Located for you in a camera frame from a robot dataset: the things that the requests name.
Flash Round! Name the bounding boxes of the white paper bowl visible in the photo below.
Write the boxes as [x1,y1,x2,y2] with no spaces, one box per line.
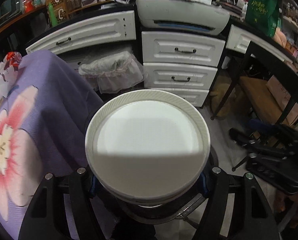
[85,89,211,205]

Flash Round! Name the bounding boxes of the red white plastic bag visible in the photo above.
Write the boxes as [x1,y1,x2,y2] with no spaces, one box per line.
[0,51,22,105]

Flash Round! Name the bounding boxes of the brown cushioned stool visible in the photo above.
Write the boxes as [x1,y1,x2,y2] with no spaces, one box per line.
[239,76,291,125]

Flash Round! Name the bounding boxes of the white three-drawer cabinet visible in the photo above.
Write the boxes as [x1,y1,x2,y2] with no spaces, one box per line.
[141,31,225,107]

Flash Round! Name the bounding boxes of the green shopping bag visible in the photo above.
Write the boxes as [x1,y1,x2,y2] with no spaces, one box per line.
[245,0,279,38]

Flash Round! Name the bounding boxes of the white printer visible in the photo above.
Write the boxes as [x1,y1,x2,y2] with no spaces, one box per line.
[136,0,230,36]

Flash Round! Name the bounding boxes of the plastic lined waste basket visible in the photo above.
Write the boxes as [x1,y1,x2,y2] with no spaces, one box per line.
[78,50,147,94]

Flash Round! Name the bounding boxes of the white wide drawer front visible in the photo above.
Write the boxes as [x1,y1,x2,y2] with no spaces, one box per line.
[26,10,136,55]

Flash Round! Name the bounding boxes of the purple floral tablecloth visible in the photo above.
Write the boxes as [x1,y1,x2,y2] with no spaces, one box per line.
[0,50,103,239]

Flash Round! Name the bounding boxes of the green spray bottle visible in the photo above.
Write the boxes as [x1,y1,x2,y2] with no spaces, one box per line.
[48,3,58,27]

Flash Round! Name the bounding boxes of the red tin canister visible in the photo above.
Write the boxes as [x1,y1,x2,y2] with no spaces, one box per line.
[23,0,35,13]

